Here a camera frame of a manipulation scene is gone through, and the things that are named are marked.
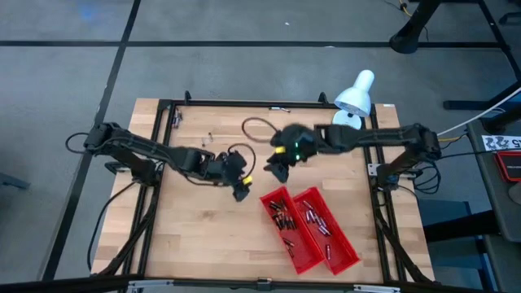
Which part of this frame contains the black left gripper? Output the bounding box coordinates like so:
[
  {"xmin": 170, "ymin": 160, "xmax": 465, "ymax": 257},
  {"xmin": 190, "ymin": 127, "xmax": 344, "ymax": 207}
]
[{"xmin": 206, "ymin": 148, "xmax": 251, "ymax": 203}]

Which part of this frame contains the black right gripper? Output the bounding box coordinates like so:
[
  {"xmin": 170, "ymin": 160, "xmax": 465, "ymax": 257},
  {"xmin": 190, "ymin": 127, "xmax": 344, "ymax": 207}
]
[{"xmin": 263, "ymin": 123, "xmax": 319, "ymax": 184}]

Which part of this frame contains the red plastic bin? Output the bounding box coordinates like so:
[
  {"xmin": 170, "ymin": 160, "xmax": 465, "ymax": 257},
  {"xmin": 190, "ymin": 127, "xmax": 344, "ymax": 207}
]
[
  {"xmin": 291, "ymin": 186, "xmax": 361, "ymax": 277},
  {"xmin": 259, "ymin": 186, "xmax": 326, "ymax": 276}
]

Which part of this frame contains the white desk lamp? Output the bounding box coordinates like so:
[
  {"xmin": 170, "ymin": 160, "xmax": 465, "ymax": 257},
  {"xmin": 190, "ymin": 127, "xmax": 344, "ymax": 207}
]
[{"xmin": 331, "ymin": 68, "xmax": 376, "ymax": 131}]

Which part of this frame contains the black desk leg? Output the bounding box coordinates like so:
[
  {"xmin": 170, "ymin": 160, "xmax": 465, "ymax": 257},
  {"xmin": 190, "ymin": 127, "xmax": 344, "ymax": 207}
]
[{"xmin": 388, "ymin": 0, "xmax": 443, "ymax": 55}]

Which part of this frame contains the black table foot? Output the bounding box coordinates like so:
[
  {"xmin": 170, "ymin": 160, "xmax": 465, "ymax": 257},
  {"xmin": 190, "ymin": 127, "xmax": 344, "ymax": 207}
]
[{"xmin": 442, "ymin": 79, "xmax": 521, "ymax": 111}]

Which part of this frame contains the grey side table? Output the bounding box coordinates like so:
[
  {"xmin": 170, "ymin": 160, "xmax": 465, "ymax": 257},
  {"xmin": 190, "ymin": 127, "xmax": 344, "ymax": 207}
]
[{"xmin": 466, "ymin": 117, "xmax": 521, "ymax": 293}]

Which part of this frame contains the paper with black marks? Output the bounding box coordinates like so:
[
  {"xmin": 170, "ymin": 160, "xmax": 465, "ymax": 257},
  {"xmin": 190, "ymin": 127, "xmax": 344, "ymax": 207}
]
[{"xmin": 482, "ymin": 134, "xmax": 521, "ymax": 151}]

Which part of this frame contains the grey furniture foot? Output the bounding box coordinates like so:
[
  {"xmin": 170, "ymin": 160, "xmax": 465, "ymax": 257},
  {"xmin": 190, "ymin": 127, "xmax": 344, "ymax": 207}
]
[{"xmin": 0, "ymin": 173, "xmax": 32, "ymax": 190}]

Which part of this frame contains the red framed device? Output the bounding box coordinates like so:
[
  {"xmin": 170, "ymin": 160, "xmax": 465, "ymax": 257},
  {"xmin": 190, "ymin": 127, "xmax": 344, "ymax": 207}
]
[{"xmin": 494, "ymin": 150, "xmax": 521, "ymax": 183}]

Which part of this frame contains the grey round object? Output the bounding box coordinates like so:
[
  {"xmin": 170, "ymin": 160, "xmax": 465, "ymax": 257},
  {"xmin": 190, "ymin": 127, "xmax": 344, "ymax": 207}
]
[{"xmin": 508, "ymin": 182, "xmax": 521, "ymax": 207}]

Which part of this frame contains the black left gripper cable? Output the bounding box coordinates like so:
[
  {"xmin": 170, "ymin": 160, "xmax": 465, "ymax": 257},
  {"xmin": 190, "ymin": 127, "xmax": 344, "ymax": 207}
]
[{"xmin": 226, "ymin": 142, "xmax": 257, "ymax": 177}]

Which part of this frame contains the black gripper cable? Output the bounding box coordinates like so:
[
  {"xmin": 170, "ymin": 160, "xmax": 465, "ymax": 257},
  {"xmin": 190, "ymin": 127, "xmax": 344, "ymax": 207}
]
[
  {"xmin": 226, "ymin": 142, "xmax": 257, "ymax": 177},
  {"xmin": 241, "ymin": 116, "xmax": 282, "ymax": 144}
]

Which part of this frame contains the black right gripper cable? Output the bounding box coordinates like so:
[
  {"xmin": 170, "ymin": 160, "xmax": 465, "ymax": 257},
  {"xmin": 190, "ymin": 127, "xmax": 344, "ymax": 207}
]
[{"xmin": 241, "ymin": 116, "xmax": 282, "ymax": 144}]

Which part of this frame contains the black metal table frame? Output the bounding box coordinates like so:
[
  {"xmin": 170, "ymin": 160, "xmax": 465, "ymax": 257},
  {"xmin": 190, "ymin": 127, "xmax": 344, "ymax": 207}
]
[{"xmin": 91, "ymin": 90, "xmax": 436, "ymax": 293}]

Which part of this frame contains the silver metal bracket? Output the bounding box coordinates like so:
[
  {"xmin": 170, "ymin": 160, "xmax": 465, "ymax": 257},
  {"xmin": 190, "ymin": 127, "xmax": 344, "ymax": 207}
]
[
  {"xmin": 128, "ymin": 279, "xmax": 175, "ymax": 293},
  {"xmin": 352, "ymin": 284, "xmax": 402, "ymax": 293}
]

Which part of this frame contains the black power cable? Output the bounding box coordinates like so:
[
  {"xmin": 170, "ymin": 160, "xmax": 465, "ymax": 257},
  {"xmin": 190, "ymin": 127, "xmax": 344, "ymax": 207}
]
[{"xmin": 86, "ymin": 181, "xmax": 138, "ymax": 273}]

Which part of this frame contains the black cable bundle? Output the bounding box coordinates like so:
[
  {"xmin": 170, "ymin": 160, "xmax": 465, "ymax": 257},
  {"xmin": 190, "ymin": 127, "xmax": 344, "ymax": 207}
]
[{"xmin": 414, "ymin": 160, "xmax": 443, "ymax": 195}]

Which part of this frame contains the white cable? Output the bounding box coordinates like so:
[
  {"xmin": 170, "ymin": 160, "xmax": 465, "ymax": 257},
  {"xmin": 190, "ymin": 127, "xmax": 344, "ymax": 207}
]
[{"xmin": 437, "ymin": 87, "xmax": 521, "ymax": 137}]

